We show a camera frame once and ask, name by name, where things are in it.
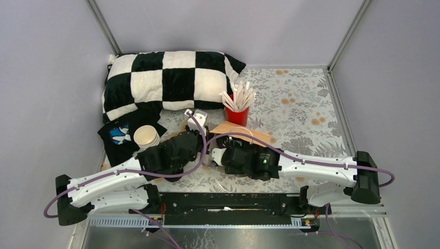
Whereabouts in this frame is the stack of paper cups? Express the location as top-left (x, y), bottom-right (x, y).
top-left (133, 125), bottom-right (160, 150)

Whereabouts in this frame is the brown paper bag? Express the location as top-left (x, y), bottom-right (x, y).
top-left (212, 121), bottom-right (271, 144)

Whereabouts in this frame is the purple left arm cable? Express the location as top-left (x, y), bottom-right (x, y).
top-left (44, 112), bottom-right (210, 249)

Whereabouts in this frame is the black white checkered pillow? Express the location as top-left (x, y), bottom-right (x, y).
top-left (102, 51), bottom-right (246, 123)

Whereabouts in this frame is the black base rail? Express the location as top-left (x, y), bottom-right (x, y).
top-left (140, 192), bottom-right (326, 226)

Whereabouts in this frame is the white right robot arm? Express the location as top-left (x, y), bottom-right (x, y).
top-left (211, 137), bottom-right (381, 208)

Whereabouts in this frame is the red cup holder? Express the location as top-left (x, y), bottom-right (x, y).
top-left (225, 94), bottom-right (250, 127)

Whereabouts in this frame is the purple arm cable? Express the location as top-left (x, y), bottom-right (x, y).
top-left (206, 132), bottom-right (396, 249)
top-left (44, 112), bottom-right (210, 249)

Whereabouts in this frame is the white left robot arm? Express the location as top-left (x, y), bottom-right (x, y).
top-left (52, 109), bottom-right (209, 226)

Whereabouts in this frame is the floral table mat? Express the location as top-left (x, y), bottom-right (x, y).
top-left (153, 68), bottom-right (348, 193)

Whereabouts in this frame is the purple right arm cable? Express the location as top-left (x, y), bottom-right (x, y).
top-left (206, 132), bottom-right (396, 249)

